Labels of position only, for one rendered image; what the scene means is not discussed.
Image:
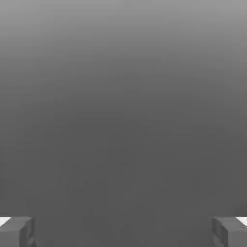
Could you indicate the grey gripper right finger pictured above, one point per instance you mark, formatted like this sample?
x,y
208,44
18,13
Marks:
x,y
231,231

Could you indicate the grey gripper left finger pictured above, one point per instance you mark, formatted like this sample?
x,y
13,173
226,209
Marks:
x,y
15,231

